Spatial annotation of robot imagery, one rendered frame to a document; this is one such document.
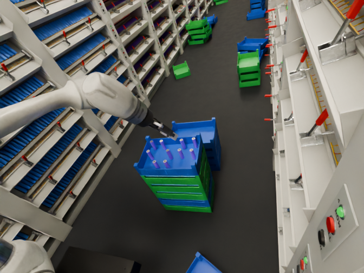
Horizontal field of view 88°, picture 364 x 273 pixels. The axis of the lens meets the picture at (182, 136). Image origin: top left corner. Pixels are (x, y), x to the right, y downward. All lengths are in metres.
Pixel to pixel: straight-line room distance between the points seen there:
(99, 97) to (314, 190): 0.55
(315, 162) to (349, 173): 0.23
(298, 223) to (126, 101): 0.59
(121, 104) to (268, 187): 0.99
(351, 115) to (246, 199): 1.06
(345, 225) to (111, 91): 0.56
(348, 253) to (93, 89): 0.58
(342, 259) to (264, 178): 1.06
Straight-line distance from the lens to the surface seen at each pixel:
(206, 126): 1.30
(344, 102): 0.30
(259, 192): 1.26
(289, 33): 0.81
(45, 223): 1.50
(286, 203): 0.84
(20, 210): 1.40
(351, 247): 0.25
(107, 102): 0.60
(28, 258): 0.95
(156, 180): 0.98
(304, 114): 0.57
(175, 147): 1.01
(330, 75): 0.35
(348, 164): 0.24
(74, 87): 0.72
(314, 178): 0.44
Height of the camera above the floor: 1.11
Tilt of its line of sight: 42 degrees down
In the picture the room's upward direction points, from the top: 21 degrees counter-clockwise
